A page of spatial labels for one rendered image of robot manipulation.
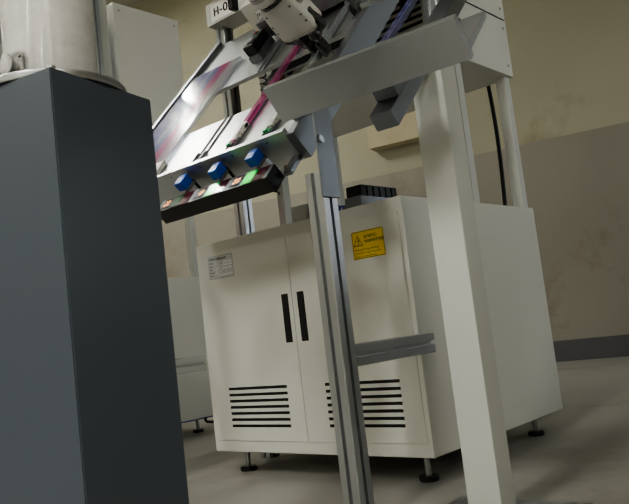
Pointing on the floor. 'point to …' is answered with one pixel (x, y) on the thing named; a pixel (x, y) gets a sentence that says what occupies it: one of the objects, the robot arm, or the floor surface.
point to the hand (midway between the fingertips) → (319, 47)
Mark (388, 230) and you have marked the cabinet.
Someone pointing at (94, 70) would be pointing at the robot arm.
